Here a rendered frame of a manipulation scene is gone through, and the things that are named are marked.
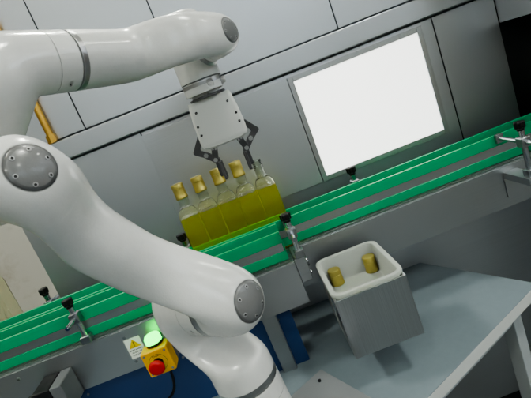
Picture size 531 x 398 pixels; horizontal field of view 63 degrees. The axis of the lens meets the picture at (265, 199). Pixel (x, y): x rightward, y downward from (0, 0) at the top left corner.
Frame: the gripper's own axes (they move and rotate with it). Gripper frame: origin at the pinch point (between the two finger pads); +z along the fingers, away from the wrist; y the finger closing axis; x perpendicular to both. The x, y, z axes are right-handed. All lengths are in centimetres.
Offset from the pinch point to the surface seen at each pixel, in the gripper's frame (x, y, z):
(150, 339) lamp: -9, 37, 34
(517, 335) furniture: -11, -54, 74
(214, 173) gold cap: -28.5, 7.5, 3.9
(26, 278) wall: -269, 213, 62
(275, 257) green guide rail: -16.2, 0.2, 28.8
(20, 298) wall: -264, 222, 75
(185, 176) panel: -42.1, 17.4, 3.4
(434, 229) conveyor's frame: -24, -45, 42
